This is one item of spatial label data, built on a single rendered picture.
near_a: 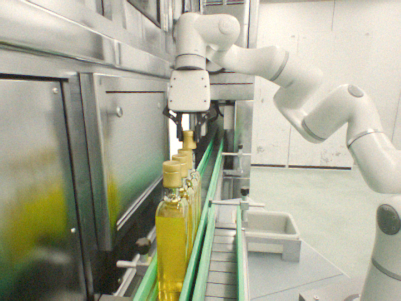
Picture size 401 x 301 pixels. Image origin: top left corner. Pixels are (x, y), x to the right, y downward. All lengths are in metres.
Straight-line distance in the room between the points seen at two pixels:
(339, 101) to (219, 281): 0.51
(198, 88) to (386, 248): 0.51
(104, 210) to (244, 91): 1.21
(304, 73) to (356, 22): 4.54
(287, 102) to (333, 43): 3.86
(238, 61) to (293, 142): 3.80
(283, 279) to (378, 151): 0.45
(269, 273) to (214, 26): 0.71
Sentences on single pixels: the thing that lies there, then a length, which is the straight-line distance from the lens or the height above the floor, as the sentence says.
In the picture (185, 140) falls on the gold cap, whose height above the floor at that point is 1.17.
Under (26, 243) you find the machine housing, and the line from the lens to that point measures 0.44.
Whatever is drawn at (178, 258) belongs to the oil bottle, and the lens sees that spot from 0.52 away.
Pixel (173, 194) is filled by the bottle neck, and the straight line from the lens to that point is 0.48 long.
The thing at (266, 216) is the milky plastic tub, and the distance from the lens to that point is 1.04.
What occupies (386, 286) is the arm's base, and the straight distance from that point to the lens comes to 0.69.
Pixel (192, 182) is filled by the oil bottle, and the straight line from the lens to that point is 0.58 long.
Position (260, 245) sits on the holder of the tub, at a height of 0.80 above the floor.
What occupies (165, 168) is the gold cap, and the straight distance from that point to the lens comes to 0.46.
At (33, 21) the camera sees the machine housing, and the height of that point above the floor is 1.37.
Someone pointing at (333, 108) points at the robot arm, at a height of 1.25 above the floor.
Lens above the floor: 1.29
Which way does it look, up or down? 14 degrees down
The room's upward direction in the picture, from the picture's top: straight up
